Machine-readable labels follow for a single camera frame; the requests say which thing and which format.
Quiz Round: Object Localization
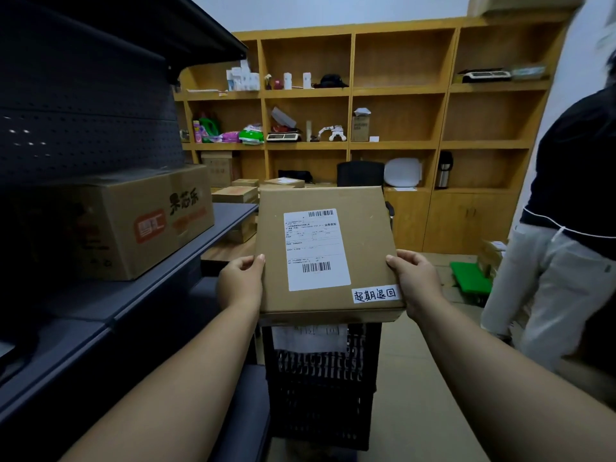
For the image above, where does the grey digital scale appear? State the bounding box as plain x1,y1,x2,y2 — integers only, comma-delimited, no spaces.
457,68,512,83

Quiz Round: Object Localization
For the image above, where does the black steel thermos flask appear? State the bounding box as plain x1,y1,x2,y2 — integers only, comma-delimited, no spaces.
434,150,454,190

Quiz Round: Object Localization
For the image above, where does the large printed cardboard box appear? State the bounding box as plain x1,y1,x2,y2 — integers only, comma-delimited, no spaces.
29,164,216,282

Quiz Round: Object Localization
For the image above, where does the black plastic crate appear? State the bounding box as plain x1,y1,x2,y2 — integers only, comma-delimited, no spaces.
261,322,383,452

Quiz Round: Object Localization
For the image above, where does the small brown cardboard box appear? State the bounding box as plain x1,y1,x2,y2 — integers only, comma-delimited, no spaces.
350,107,372,143

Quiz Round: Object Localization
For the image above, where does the white paper sheet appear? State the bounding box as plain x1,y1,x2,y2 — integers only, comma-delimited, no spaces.
272,325,349,355

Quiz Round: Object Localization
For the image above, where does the green detergent bottle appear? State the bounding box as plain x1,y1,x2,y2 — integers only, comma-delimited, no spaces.
199,117,221,143

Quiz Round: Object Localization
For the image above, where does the person's right hand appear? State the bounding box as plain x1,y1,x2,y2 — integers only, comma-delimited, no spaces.
385,249,445,323

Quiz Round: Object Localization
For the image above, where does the green plastic stool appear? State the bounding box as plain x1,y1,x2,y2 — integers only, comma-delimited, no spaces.
449,261,493,307

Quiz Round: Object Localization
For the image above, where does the black office chair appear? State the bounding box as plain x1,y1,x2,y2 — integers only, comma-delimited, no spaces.
336,161,395,231

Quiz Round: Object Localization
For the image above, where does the person's left hand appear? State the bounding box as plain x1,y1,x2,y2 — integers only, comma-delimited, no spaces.
216,254,266,313

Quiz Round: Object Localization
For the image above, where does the green and white plastic bag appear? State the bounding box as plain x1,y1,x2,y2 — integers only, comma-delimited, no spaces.
239,123,265,145

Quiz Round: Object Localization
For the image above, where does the person's right forearm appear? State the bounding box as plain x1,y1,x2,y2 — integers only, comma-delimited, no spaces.
414,297,616,462

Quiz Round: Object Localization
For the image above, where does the dark metal shelf rack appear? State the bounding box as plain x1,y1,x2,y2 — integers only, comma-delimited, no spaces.
0,0,271,462

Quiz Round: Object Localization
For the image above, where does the cardboard box with items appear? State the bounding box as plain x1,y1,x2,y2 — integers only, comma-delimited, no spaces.
477,240,509,279

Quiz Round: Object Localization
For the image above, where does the white round device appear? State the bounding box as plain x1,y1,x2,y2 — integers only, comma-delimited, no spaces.
383,158,423,188

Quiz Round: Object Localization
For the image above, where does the person's left forearm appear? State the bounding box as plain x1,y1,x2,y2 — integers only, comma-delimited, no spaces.
60,299,261,462

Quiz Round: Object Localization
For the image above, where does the group of small white boxes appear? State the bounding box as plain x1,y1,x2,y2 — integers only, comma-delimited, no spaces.
226,60,261,92

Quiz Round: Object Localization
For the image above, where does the labelled cardboard parcel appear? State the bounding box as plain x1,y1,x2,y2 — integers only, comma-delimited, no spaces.
254,186,406,327

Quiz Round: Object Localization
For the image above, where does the wooden wall shelving unit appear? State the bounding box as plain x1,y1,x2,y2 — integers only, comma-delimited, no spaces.
172,11,573,255

